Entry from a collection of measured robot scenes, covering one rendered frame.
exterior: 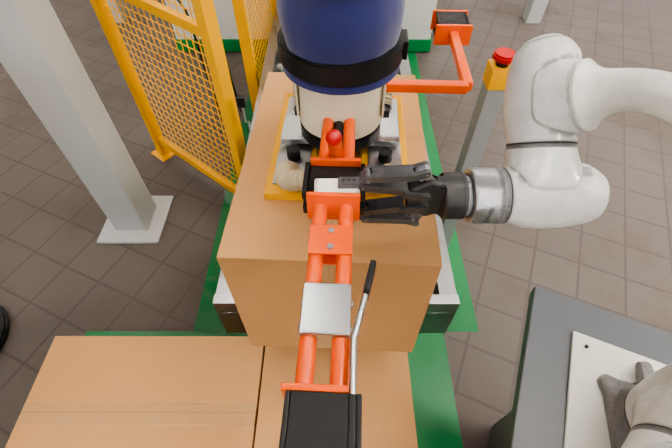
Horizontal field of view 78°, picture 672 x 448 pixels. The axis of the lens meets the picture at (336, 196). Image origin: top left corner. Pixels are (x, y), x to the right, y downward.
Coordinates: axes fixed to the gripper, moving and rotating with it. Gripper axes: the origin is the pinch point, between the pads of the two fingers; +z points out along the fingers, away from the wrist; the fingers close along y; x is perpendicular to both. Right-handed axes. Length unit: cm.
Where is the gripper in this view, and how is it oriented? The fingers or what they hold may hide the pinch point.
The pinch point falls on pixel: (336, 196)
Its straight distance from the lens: 65.7
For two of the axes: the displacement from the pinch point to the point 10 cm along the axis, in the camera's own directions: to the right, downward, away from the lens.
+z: -10.0, 0.0, 0.1
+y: 0.1, 6.5, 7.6
